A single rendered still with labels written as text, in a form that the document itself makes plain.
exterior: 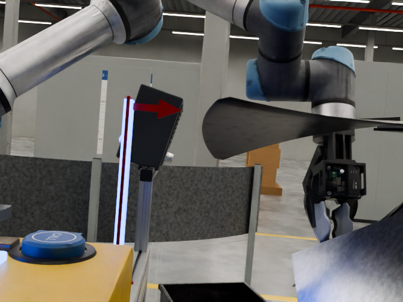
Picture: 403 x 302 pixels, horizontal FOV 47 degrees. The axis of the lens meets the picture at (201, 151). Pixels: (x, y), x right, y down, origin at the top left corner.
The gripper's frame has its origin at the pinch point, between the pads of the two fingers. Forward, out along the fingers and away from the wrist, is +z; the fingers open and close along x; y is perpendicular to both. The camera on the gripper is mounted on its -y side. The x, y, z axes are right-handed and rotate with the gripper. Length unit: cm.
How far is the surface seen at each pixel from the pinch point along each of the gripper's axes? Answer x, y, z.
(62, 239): -34, 48, 3
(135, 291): -32.7, -8.3, 9.0
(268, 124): -16.4, 27.2, -12.6
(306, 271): -9.8, 20.5, 3.9
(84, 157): -166, -581, -141
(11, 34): -440, -925, -496
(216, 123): -22.4, 27.3, -12.2
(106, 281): -30, 51, 5
